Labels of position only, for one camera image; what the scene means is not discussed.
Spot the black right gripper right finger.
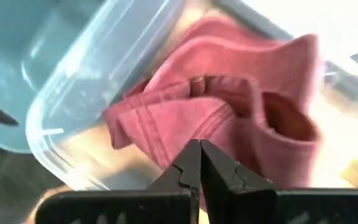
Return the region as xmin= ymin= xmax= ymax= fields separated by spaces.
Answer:
xmin=200 ymin=139 xmax=358 ymax=224

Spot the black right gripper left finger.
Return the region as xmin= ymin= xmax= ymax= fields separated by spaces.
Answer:
xmin=35 ymin=139 xmax=201 ymax=224

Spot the clear plastic storage bin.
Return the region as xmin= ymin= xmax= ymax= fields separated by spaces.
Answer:
xmin=25 ymin=0 xmax=358 ymax=191

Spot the blue-grey plastic bin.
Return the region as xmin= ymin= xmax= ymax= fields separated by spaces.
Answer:
xmin=0 ymin=0 xmax=105 ymax=155

